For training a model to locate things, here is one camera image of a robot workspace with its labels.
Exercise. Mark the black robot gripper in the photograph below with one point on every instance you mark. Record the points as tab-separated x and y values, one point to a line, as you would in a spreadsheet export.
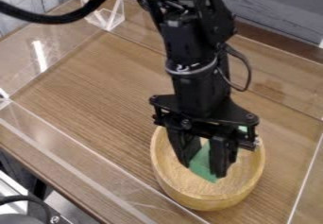
199	110

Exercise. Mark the clear acrylic corner bracket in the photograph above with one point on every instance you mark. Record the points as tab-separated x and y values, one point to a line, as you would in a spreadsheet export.
107	18

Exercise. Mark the brown wooden bowl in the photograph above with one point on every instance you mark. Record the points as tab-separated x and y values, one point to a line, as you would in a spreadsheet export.
190	190

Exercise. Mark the green foam block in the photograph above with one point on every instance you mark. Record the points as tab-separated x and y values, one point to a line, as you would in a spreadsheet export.
199	164

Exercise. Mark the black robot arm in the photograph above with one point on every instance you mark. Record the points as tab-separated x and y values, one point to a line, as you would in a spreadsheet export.
195	28

